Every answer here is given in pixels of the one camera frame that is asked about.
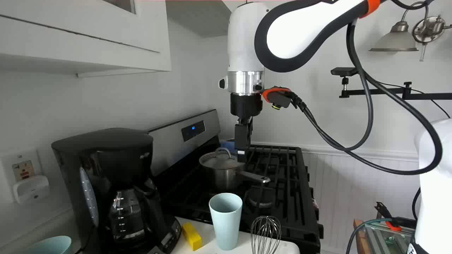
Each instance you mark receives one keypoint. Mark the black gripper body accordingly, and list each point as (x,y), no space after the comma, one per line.
(245,108)

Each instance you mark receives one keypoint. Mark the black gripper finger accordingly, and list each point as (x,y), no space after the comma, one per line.
(242,140)

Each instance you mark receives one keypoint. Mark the steel pot lid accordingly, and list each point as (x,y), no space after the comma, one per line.
(219,160)

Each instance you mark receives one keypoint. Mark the light teal plastic cup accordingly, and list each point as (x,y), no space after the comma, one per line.
(226,213)

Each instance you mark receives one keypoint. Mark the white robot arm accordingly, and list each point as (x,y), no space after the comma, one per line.
(283,40)

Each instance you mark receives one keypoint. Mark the blue cloth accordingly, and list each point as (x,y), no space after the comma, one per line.
(228,144)

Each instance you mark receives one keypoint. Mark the yellow sponge block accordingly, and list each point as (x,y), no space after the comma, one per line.
(193,237)

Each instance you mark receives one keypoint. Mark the black coffee maker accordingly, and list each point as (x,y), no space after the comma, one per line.
(116,205)

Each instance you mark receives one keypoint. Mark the hanging pendant lamp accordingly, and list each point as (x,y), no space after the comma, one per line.
(404,39)

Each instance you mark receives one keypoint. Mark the tray with tools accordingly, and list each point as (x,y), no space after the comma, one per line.
(385,235)

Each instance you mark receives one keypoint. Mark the white upper cabinet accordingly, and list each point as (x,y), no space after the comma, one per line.
(85,37)

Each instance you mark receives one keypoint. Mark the teal bowl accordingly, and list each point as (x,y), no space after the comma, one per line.
(57,245)

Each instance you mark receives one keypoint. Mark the steel pot with handle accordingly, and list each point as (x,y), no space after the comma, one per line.
(231,178)

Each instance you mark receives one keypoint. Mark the metal wire whisk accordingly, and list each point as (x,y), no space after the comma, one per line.
(266,235)

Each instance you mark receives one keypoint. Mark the white wall outlet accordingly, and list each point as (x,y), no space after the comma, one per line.
(24,175)

